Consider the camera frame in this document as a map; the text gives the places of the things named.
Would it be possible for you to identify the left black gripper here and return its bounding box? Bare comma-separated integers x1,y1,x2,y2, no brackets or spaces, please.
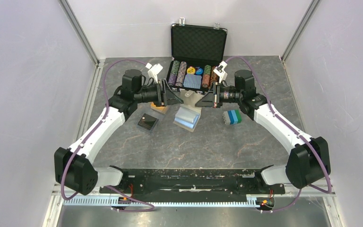
134,79,183,107

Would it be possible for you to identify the black poker chip case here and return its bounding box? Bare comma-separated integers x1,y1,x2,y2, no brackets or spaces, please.
166,17,228,93

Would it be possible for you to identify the stacked toy brick block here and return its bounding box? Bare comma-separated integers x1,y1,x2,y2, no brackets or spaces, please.
223,109,242,125

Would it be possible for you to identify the beige card holder wallet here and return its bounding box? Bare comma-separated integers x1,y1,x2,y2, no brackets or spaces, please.
173,89,204,132

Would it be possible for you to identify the purple cable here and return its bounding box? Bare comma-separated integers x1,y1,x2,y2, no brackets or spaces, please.
222,55,333,214
60,59,156,213

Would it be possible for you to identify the orange card box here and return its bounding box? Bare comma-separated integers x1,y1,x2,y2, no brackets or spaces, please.
150,103,169,114

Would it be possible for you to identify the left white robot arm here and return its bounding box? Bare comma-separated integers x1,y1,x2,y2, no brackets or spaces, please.
54,69,183,200

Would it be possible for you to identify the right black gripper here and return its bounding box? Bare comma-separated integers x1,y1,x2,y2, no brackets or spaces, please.
196,81,243,108

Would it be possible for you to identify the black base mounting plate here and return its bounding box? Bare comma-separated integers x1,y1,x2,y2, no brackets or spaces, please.
115,168,285,202

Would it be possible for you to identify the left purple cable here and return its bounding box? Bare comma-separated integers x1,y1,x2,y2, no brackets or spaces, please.
60,59,156,213

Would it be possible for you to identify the grey slotted cable duct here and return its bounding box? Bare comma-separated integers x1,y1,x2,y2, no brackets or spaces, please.
63,194,263,208

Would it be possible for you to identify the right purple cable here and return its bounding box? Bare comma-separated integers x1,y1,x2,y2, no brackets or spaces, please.
222,55,333,214

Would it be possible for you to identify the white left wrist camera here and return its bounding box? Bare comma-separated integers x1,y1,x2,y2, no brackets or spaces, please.
145,63,163,83

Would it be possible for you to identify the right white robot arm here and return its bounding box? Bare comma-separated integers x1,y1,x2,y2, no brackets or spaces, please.
195,70,331,193

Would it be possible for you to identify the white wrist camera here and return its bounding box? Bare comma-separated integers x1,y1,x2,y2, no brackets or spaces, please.
213,61,228,83
145,63,163,83

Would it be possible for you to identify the black card box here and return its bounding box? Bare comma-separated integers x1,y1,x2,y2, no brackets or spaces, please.
138,113,159,131

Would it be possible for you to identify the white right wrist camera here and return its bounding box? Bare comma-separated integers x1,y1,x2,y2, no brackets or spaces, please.
213,61,228,83

